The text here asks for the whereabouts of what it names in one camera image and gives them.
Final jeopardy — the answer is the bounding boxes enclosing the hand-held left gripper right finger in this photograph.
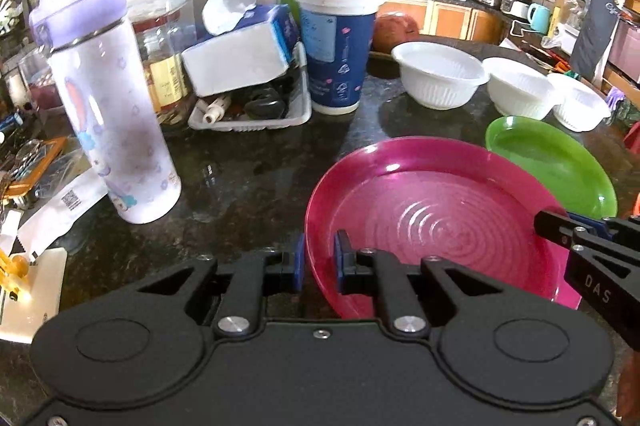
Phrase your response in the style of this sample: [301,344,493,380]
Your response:
[333,229,504,340]

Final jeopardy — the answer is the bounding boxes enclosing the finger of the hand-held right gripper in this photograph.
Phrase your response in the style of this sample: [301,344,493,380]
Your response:
[569,212,640,256]
[533,209,640,343]

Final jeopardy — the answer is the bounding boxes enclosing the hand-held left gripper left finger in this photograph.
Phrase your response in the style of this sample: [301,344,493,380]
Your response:
[137,233,307,340]

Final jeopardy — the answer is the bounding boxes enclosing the green plastic plate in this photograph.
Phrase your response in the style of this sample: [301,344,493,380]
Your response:
[486,115,619,221]

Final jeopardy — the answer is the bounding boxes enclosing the magenta plastic plate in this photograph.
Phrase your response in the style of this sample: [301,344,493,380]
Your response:
[304,136,584,320]

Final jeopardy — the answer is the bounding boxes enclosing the small white ribbed bowl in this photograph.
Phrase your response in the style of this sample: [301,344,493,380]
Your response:
[547,72,612,132]

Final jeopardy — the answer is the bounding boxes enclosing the medium white ribbed bowl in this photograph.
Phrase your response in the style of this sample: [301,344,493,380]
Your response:
[482,57,564,121]

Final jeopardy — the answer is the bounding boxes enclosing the large white ribbed bowl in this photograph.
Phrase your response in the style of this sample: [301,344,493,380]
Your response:
[391,42,490,110]

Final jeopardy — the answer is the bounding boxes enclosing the white plastic tray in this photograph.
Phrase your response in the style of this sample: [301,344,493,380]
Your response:
[187,41,314,131]

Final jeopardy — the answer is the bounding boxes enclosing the black item in tray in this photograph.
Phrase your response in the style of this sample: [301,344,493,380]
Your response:
[244,85,289,120]

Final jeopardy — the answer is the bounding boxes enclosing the white tube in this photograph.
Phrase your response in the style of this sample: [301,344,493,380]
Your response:
[194,95,232,125]

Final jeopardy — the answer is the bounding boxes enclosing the black apron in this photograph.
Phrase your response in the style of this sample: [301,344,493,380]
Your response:
[569,0,630,80]

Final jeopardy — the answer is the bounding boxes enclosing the teal kettle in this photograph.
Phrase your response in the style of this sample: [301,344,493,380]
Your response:
[527,2,551,35]

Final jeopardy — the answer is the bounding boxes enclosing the blue white tissue pack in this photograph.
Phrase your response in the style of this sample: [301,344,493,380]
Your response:
[181,0,301,98]

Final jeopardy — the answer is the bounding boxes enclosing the blue paper cup white lid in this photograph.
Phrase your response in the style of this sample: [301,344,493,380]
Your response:
[293,0,385,115]

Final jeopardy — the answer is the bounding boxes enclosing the glass jar with gold label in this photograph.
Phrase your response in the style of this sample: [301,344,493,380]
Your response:
[127,0,202,128]

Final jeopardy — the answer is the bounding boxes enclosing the wooden lower cabinets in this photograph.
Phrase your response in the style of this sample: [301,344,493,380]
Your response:
[379,0,503,46]

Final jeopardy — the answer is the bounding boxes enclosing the red apple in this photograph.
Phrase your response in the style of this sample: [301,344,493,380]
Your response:
[373,12,421,54]

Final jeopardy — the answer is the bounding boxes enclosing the white purple water bottle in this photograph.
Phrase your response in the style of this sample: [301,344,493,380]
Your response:
[28,0,182,225]

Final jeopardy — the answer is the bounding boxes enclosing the white paper envelope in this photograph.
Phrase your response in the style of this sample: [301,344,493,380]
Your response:
[17,166,109,258]

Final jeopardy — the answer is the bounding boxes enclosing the white flat board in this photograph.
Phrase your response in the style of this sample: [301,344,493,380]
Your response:
[0,248,69,345]

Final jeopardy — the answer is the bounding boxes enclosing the orange flat box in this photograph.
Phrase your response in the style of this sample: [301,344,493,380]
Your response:
[9,137,69,200]

